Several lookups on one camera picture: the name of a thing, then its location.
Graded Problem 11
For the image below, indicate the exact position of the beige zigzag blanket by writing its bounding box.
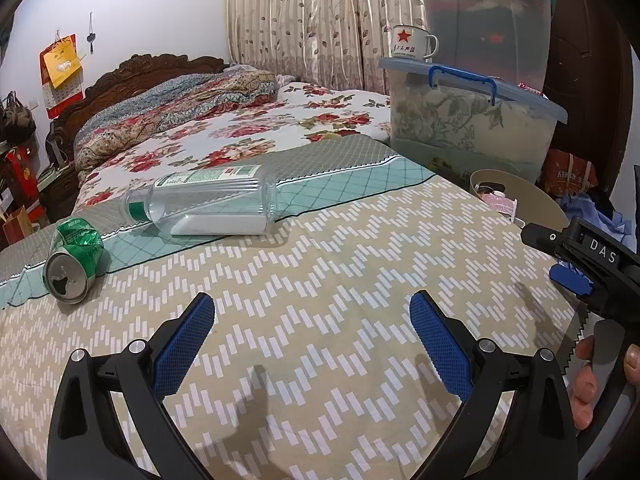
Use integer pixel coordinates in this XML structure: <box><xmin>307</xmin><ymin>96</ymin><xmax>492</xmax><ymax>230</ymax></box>
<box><xmin>0</xmin><ymin>132</ymin><xmax>586</xmax><ymax>480</ymax></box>

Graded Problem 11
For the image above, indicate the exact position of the brown handbag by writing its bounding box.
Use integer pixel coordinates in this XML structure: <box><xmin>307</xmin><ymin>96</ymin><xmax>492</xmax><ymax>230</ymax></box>
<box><xmin>0</xmin><ymin>91</ymin><xmax>37</xmax><ymax>143</ymax></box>

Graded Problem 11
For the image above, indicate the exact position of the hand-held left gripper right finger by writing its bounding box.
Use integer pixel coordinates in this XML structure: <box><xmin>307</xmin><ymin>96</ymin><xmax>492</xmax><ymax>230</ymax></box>
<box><xmin>409</xmin><ymin>290</ymin><xmax>581</xmax><ymax>480</ymax></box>

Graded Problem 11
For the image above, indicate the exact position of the brown paper bag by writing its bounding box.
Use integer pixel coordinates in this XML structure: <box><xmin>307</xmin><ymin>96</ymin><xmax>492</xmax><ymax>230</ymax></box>
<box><xmin>2</xmin><ymin>205</ymin><xmax>34</xmax><ymax>248</ymax></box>

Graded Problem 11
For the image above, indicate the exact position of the clear plastic bottle green label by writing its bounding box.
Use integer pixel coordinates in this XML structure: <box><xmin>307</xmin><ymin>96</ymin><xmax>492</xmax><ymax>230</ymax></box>
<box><xmin>122</xmin><ymin>164</ymin><xmax>278</xmax><ymax>237</ymax></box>

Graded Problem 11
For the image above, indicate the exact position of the clear storage box teal lid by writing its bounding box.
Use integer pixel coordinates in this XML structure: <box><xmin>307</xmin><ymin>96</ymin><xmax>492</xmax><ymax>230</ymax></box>
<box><xmin>411</xmin><ymin>0</ymin><xmax>557</xmax><ymax>92</ymax></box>

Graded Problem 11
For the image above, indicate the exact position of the clear storage box blue lid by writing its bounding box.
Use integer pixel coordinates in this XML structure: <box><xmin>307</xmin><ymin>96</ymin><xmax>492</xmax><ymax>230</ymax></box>
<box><xmin>378</xmin><ymin>56</ymin><xmax>569</xmax><ymax>183</ymax></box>

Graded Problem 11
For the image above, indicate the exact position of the beige leaf print curtain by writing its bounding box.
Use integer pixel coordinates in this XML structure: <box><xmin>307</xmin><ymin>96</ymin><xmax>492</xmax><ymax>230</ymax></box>
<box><xmin>225</xmin><ymin>0</ymin><xmax>426</xmax><ymax>93</ymax></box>

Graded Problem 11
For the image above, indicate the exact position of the white floral bedsheet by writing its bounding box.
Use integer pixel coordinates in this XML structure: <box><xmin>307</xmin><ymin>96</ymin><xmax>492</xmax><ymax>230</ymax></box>
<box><xmin>75</xmin><ymin>82</ymin><xmax>393</xmax><ymax>211</ymax></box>

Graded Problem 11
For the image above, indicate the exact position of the orange cardboard carton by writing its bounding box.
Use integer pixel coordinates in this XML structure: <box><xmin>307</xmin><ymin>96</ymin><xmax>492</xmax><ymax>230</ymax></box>
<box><xmin>542</xmin><ymin>149</ymin><xmax>598</xmax><ymax>197</ymax></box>

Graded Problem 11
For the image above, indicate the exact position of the red wall calendar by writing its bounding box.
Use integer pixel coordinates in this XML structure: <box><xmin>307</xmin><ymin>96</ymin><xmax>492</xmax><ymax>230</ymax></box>
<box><xmin>40</xmin><ymin>34</ymin><xmax>84</xmax><ymax>121</ymax></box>

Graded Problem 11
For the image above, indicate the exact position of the person's right hand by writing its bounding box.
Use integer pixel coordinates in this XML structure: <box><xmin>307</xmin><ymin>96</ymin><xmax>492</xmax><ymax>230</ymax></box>
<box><xmin>571</xmin><ymin>336</ymin><xmax>640</xmax><ymax>432</ymax></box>

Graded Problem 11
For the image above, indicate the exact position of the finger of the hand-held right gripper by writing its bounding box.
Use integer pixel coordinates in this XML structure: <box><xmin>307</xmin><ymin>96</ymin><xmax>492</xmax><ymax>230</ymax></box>
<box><xmin>520</xmin><ymin>222</ymin><xmax>568</xmax><ymax>257</ymax></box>
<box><xmin>548</xmin><ymin>264</ymin><xmax>594</xmax><ymax>297</ymax></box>

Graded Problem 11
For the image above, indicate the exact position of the white enamel mug red star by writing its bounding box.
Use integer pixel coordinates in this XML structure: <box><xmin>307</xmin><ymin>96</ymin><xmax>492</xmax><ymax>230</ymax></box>
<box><xmin>391</xmin><ymin>24</ymin><xmax>439</xmax><ymax>62</ymax></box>

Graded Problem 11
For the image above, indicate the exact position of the carved dark wooden headboard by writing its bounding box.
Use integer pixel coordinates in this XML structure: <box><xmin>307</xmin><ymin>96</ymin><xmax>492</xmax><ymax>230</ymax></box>
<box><xmin>50</xmin><ymin>54</ymin><xmax>231</xmax><ymax>161</ymax></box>

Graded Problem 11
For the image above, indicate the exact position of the blue cloth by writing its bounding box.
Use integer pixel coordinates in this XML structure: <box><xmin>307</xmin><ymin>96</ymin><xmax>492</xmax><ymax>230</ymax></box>
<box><xmin>555</xmin><ymin>187</ymin><xmax>636</xmax><ymax>257</ymax></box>

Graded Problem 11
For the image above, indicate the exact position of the beige trash bin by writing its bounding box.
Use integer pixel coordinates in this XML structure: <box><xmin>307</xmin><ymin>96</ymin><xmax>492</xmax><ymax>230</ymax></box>
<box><xmin>470</xmin><ymin>169</ymin><xmax>571</xmax><ymax>232</ymax></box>

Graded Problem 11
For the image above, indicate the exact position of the folded floral quilt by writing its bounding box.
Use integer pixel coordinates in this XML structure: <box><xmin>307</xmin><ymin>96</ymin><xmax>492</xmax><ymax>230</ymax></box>
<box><xmin>74</xmin><ymin>67</ymin><xmax>278</xmax><ymax>171</ymax></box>

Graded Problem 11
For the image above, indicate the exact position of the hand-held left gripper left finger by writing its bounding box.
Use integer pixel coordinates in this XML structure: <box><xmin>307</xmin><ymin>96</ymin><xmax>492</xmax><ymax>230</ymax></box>
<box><xmin>47</xmin><ymin>291</ymin><xmax>217</xmax><ymax>480</ymax></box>

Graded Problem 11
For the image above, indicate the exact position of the red gift bag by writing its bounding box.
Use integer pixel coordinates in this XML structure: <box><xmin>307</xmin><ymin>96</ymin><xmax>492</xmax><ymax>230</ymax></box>
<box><xmin>5</xmin><ymin>147</ymin><xmax>39</xmax><ymax>211</ymax></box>

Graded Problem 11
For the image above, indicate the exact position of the dark wooden wardrobe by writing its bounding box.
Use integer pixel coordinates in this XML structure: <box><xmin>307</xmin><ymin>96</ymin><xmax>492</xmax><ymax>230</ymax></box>
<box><xmin>530</xmin><ymin>0</ymin><xmax>632</xmax><ymax>186</ymax></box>

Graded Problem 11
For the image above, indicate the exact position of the crushed green can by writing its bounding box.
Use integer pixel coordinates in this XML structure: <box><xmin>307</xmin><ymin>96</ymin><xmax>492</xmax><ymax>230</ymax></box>
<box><xmin>43</xmin><ymin>216</ymin><xmax>106</xmax><ymax>306</ymax></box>

